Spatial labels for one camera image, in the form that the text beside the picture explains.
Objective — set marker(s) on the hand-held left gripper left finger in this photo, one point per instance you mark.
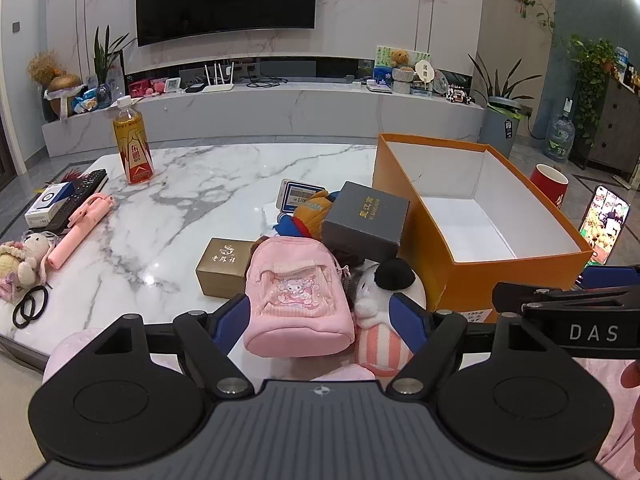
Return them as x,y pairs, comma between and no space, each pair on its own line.
232,317

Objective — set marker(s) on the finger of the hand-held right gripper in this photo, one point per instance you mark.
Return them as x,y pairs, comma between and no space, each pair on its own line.
530,297
612,276

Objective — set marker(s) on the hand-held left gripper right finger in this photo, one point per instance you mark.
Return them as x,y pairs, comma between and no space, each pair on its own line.
406,319

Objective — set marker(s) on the white and black plush toy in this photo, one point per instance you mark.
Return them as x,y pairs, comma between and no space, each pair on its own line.
385,285

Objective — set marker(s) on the pink striped plush toy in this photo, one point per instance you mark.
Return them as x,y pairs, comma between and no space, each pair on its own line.
380,350

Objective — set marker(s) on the gold gift box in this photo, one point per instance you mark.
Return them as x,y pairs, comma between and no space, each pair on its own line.
222,267

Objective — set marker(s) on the pink mini backpack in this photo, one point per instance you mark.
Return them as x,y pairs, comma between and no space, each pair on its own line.
295,300

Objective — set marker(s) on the orange cardboard box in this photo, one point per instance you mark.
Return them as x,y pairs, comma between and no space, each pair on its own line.
480,220

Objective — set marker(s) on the grey gift box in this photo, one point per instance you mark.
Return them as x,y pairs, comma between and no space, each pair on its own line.
367,220

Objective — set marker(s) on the orange and blue plush toy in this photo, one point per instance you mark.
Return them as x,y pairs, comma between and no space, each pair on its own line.
310,215

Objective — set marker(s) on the white barcode card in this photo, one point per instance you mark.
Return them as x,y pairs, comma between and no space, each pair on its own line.
302,194

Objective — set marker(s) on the person's right hand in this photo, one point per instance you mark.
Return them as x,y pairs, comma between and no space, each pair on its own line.
634,375

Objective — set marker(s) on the smartphone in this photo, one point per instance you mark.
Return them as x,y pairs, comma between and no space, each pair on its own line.
602,225

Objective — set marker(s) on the red cup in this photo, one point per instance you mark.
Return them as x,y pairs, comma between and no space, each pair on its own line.
547,185

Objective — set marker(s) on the water jug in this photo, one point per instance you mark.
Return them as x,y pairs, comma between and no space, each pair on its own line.
559,140

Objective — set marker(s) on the grey dresser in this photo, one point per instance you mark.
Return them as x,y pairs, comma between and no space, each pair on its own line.
615,125

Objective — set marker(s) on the person's pink clothing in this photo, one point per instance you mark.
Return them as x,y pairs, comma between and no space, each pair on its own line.
70,355

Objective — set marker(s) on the grey trash bin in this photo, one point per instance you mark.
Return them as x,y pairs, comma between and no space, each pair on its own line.
497,127

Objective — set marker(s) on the pink selfie stick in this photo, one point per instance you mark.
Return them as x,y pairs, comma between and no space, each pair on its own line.
80,230

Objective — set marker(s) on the black remote control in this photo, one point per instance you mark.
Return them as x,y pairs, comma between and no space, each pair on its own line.
85,192

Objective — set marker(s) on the orange tea bottle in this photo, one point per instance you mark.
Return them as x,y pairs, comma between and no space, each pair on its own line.
134,145

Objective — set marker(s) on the bushy potted plant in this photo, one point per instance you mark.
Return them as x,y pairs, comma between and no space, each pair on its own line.
592,70

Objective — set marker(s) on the red feather toy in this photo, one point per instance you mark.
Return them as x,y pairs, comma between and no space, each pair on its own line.
75,176

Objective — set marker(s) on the cream bunny plush doll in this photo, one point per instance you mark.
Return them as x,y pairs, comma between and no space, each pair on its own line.
27,257

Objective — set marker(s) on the black and white toy car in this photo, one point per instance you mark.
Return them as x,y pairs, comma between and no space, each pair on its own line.
459,95

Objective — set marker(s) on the white and blue box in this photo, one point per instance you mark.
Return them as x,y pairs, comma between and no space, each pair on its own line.
47,205

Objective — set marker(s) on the long-leaf plant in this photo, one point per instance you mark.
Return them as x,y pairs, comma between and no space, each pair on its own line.
500,82

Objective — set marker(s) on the marble tv cabinet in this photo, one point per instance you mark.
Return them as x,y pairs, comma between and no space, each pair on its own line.
325,110

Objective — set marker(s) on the white router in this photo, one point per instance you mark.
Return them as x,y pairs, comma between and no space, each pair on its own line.
217,85

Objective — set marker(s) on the small white clock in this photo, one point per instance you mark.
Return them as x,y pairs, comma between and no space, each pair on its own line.
172,85

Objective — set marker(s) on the pink toys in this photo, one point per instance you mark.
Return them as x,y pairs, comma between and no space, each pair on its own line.
145,87

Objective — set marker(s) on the green picture card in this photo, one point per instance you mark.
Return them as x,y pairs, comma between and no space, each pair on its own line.
382,62

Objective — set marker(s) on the blue snack bag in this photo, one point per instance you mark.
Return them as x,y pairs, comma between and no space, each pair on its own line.
92,100

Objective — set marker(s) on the brown teddy bear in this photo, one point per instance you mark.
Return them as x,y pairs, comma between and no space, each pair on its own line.
401,59

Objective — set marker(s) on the golden round vase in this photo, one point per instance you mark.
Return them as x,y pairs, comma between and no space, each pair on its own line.
64,84

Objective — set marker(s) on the tall-leaf potted plant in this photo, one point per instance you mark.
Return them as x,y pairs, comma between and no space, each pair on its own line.
107,57

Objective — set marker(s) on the dried flower bunch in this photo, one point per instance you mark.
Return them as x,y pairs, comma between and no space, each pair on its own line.
44,66

